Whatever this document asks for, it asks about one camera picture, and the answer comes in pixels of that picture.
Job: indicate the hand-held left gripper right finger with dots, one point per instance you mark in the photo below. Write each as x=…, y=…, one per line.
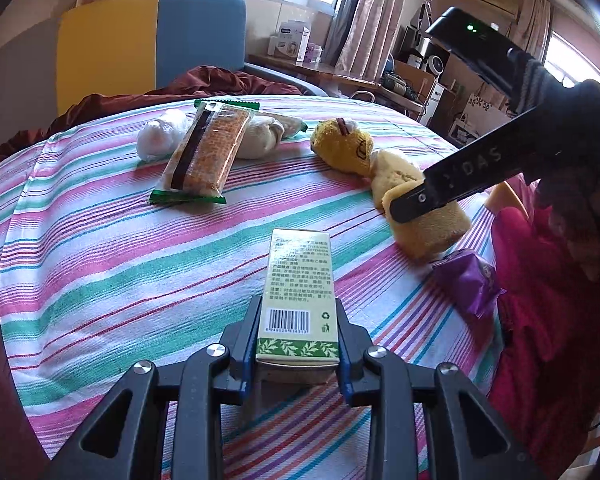
x=345, y=360

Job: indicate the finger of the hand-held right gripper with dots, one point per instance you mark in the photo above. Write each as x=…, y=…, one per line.
x=415, y=202

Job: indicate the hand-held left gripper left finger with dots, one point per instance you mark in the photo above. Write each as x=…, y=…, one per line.
x=244, y=360

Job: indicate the yellow sponge cake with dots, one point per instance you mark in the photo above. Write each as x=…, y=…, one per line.
x=430, y=237

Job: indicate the yellow plush toy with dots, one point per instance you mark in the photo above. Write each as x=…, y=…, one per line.
x=342, y=147

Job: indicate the purple snack packet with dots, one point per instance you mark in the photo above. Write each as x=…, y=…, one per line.
x=467, y=280

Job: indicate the green and cream carton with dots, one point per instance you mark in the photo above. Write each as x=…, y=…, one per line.
x=295, y=280

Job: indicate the cracker packet with green ends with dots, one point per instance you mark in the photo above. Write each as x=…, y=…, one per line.
x=205, y=150

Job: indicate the person's right hand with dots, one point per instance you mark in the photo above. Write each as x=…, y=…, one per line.
x=575, y=110

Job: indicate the white flower print bag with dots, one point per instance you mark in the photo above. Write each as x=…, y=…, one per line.
x=477, y=115

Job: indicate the brown cardboard box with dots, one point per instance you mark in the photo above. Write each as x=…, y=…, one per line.
x=415, y=77

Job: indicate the black and silver stereo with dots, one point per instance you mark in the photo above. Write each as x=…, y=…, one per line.
x=425, y=50

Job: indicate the side window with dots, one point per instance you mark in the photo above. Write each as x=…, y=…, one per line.
x=575, y=60

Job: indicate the wooden desk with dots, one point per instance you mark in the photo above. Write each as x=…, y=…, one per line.
x=330, y=72

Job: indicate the person's pink clothing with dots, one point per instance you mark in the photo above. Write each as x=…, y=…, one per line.
x=545, y=310

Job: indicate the small white jar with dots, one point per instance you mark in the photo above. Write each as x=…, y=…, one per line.
x=315, y=54

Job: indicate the white printed carton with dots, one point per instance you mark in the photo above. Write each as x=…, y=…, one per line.
x=290, y=40

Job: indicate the small white plastic-wrapped ball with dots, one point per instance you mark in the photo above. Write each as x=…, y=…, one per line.
x=157, y=135

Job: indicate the maroon blanket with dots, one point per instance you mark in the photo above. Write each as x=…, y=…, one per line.
x=205, y=80

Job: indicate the grey yellow blue armchair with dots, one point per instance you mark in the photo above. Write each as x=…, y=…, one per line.
x=130, y=35

